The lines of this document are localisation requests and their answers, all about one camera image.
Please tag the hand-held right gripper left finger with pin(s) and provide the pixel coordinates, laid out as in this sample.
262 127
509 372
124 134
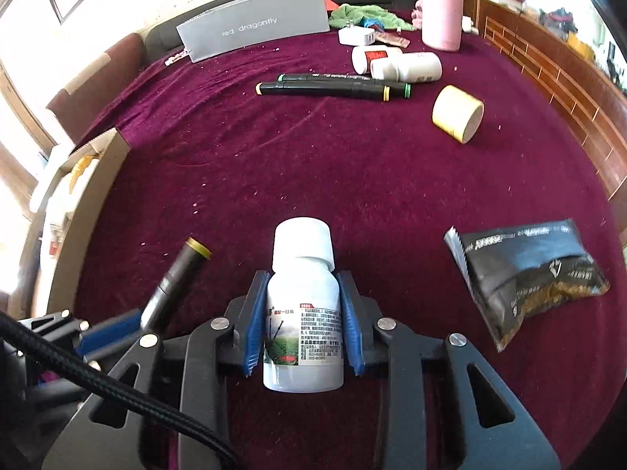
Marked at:
257 323

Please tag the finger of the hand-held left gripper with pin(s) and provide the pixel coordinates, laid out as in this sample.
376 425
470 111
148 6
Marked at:
105 352
110 327

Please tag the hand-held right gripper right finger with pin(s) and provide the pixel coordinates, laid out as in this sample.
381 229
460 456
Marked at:
351 323

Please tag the white bottle green picture label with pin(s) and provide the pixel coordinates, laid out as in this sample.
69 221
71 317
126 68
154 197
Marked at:
303 303

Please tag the cardboard box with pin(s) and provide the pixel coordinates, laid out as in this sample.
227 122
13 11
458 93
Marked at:
98 196

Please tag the yellow packet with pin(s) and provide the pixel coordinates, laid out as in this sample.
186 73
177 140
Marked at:
81 171

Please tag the yellow round container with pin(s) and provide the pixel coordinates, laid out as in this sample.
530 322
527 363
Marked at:
453 110

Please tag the white bottle red label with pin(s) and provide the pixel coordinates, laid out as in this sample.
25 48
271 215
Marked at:
374 56

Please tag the maroon velvet cloth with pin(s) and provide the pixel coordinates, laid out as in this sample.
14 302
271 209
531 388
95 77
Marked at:
318 166

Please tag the black snack packet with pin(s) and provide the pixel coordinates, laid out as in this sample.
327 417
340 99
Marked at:
529 274

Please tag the maroon armchair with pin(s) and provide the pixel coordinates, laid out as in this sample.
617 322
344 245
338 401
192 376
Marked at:
98 78

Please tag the pink paper packet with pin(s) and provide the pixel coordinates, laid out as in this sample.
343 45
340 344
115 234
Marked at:
392 40

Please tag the white charger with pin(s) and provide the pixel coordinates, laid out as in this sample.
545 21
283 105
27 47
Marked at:
357 35

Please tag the grey shoe box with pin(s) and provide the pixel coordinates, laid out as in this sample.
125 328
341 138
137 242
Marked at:
254 22

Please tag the green cloth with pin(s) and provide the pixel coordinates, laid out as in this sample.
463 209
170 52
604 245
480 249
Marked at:
362 13

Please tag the wooden bench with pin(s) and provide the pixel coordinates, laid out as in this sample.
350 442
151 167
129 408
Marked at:
563 88

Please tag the pink plush item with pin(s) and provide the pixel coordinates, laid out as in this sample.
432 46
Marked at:
418 13

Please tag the red card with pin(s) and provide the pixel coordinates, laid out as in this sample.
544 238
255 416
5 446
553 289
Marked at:
332 5

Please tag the white plug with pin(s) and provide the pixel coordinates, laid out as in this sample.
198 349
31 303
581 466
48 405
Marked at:
469 24

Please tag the pink water bottle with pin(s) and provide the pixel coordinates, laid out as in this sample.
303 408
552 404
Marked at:
441 7

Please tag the dark bag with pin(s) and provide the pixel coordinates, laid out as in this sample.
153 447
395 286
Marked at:
558 18

